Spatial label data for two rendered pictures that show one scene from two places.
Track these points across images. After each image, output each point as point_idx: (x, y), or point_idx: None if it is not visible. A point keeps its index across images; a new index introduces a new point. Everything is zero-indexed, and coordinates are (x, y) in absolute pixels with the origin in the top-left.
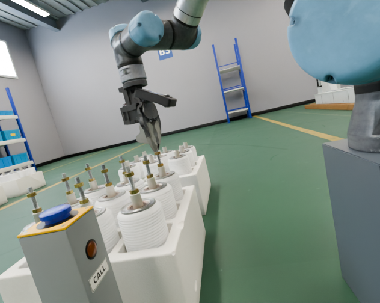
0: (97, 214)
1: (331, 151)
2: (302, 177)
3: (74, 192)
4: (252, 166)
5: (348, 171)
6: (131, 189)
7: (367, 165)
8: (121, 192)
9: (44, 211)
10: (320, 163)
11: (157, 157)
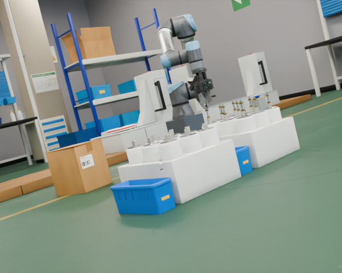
0: (249, 111)
1: (188, 118)
2: (97, 196)
3: (254, 107)
4: (56, 220)
5: (195, 119)
6: (235, 108)
7: (199, 115)
8: (235, 116)
9: (258, 95)
10: (59, 206)
11: (208, 112)
